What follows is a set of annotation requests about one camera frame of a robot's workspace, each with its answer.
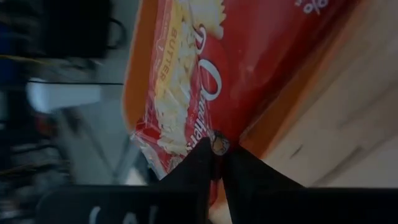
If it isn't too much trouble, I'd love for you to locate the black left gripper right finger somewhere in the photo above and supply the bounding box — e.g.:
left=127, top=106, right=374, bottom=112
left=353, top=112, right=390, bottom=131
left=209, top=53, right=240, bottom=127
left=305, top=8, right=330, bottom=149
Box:
left=221, top=144, right=304, bottom=224

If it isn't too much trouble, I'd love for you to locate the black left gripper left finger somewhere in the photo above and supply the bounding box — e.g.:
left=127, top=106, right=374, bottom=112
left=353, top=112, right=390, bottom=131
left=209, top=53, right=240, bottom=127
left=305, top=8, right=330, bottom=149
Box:
left=157, top=136, right=216, bottom=224

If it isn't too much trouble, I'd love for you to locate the red butter popcorn bag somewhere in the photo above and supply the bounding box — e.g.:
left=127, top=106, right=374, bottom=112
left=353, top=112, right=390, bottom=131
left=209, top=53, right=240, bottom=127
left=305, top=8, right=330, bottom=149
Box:
left=129, top=0, right=351, bottom=218

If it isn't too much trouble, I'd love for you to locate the orange plastic basket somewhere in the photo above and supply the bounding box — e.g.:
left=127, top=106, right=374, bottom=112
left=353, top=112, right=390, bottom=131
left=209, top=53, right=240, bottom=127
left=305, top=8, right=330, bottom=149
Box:
left=122, top=0, right=371, bottom=159

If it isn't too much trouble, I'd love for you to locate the white floor object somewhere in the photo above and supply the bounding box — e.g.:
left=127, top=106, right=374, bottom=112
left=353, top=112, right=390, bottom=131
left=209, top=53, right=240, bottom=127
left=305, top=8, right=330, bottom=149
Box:
left=26, top=79, right=103, bottom=114

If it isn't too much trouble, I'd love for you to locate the black floor equipment box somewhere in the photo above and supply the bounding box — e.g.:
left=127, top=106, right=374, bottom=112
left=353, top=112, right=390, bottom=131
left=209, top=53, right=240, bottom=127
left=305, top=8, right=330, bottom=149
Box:
left=0, top=0, right=113, bottom=60

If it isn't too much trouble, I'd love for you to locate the black floor cable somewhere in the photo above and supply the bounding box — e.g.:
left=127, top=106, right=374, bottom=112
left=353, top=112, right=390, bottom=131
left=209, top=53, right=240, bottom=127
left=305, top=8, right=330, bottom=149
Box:
left=27, top=80, right=124, bottom=86

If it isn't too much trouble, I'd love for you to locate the black cable coil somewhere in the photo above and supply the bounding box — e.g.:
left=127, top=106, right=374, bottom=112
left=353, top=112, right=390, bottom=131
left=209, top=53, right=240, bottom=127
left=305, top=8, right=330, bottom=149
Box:
left=105, top=17, right=129, bottom=50

